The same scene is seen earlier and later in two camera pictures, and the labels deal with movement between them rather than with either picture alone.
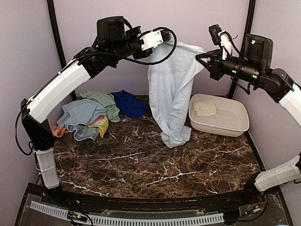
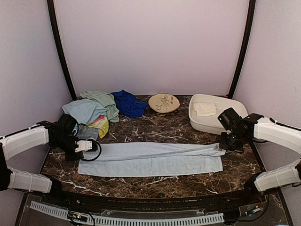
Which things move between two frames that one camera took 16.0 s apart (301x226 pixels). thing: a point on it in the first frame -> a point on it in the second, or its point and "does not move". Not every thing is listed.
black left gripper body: x=121 y=47 -> x=64 y=143
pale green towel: x=106 y=100 does not move
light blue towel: x=170 y=84 -> x=146 y=159
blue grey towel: x=78 y=115 does not move
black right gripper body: x=249 y=70 -> x=233 y=142
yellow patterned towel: x=102 y=122 does not move
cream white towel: x=204 y=108 does not move
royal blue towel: x=129 y=105 does not move
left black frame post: x=54 y=26 does not move
